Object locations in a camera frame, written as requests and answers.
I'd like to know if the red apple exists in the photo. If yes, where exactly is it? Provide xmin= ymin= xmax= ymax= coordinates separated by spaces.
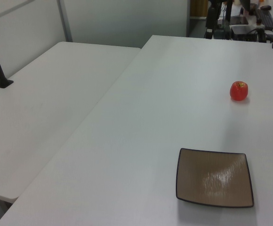
xmin=229 ymin=81 xmax=249 ymax=101

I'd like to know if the brown square ceramic plate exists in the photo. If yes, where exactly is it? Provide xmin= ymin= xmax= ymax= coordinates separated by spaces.
xmin=176 ymin=147 xmax=255 ymax=208

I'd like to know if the black tripod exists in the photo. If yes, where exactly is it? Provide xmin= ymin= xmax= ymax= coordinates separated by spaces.
xmin=203 ymin=0 xmax=222 ymax=40

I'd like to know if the black electronics box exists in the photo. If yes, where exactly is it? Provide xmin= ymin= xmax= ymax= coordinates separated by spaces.
xmin=231 ymin=25 xmax=257 ymax=41

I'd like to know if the black flat tablet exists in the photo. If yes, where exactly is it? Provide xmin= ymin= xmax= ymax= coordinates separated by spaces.
xmin=230 ymin=16 xmax=249 ymax=25

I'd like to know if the dark monitor stand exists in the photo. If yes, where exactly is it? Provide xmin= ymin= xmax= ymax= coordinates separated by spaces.
xmin=239 ymin=0 xmax=253 ymax=17

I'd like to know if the black computer keyboard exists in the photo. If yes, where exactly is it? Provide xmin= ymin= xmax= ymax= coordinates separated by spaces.
xmin=255 ymin=9 xmax=273 ymax=31

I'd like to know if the grey metal partition post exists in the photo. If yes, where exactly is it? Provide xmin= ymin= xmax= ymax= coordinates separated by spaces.
xmin=57 ymin=0 xmax=73 ymax=43

